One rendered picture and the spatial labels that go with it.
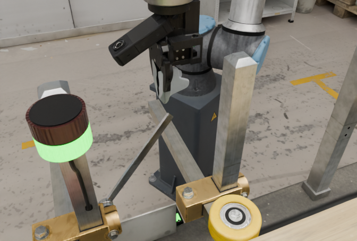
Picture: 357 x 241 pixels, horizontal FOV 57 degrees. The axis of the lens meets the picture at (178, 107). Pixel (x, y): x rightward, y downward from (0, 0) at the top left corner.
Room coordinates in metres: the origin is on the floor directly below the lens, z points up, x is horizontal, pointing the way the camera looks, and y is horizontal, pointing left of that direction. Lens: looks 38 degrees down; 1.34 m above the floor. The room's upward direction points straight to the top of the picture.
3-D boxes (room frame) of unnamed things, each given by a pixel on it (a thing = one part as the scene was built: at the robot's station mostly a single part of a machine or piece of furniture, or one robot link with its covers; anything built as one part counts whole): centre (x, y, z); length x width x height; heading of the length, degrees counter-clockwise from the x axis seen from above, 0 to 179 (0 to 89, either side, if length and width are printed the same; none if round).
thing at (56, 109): (0.27, 0.13, 1.03); 0.06 x 0.06 x 0.22; 22
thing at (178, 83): (0.53, 0.01, 0.98); 0.06 x 0.03 x 0.09; 113
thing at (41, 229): (0.28, 0.22, 0.88); 0.02 x 0.02 x 0.01
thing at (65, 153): (0.27, 0.13, 1.10); 0.06 x 0.06 x 0.02
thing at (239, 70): (0.40, -0.09, 0.88); 0.04 x 0.04 x 0.48; 22
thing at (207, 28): (1.12, -0.07, 0.79); 0.17 x 0.15 x 0.18; 65
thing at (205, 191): (0.40, -0.07, 0.83); 0.14 x 0.06 x 0.05; 112
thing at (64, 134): (0.27, 0.13, 1.12); 0.06 x 0.06 x 0.02
